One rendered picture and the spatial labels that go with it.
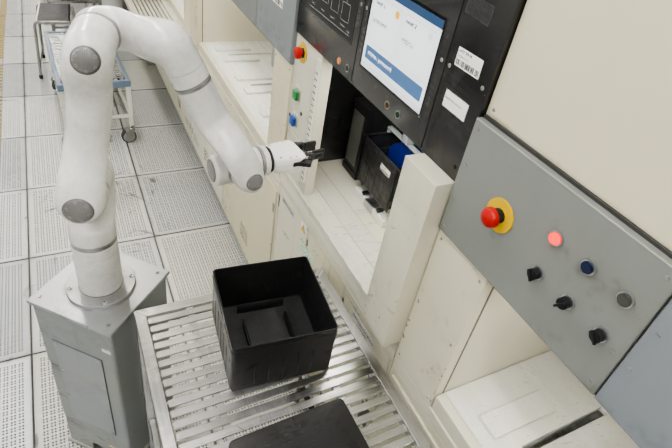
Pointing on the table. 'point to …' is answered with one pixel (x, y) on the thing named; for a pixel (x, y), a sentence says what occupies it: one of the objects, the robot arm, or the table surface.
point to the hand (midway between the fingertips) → (313, 150)
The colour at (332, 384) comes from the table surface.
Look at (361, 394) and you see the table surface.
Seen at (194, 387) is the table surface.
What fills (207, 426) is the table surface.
